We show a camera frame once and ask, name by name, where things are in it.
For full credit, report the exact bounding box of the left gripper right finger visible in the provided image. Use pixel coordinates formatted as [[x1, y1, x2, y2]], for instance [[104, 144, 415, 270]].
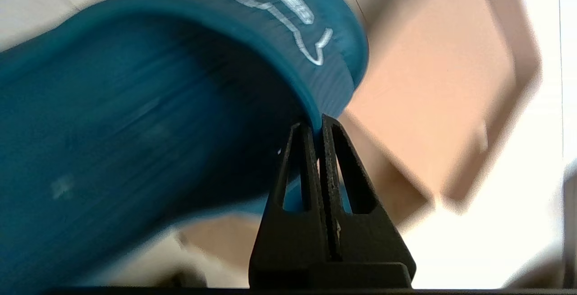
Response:
[[318, 114, 417, 288]]

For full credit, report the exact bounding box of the brown cardboard shoebox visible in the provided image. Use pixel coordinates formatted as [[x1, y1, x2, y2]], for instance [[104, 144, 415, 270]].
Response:
[[178, 0, 543, 282]]

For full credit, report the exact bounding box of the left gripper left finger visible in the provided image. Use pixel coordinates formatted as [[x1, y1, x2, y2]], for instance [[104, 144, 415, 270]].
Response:
[[249, 123, 330, 288]]

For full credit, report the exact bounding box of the teal slide sandal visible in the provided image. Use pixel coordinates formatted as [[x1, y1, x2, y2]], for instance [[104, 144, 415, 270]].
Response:
[[0, 0, 370, 295]]

